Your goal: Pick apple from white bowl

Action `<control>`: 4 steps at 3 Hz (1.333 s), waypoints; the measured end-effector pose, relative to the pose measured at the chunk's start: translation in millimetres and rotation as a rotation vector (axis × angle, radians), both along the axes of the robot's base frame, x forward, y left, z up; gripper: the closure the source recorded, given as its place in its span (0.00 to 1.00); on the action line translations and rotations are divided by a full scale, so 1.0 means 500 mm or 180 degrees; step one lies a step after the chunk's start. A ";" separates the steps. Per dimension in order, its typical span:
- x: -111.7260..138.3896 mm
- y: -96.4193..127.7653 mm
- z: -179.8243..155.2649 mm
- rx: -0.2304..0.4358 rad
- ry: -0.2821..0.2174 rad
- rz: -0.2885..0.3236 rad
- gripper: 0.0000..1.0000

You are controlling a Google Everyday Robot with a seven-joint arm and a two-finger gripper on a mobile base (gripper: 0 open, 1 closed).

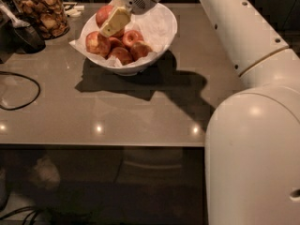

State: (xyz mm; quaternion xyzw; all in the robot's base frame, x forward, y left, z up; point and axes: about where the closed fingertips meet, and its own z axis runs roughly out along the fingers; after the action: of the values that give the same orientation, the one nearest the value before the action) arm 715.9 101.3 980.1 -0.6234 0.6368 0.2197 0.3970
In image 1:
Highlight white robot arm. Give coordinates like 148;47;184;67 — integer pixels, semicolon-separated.
113;0;300;225

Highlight hidden middle red apple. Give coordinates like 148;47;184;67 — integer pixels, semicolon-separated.
122;30;143;49

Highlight small white items on table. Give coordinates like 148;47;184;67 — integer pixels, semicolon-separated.
64;4;85;18

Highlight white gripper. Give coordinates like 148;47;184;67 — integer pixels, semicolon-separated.
99;0;157;38

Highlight black appliance with scoop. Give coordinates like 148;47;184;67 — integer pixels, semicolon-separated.
0;0;46;64

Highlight glass jar of chips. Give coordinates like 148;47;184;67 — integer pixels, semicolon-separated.
13;0;69;39

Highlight white paper liner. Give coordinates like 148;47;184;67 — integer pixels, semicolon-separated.
68;0;178;69

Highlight black cable loop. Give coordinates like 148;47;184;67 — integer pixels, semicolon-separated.
0;70;42;112

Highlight white bowl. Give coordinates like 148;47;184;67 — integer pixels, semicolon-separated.
81;0;179;77

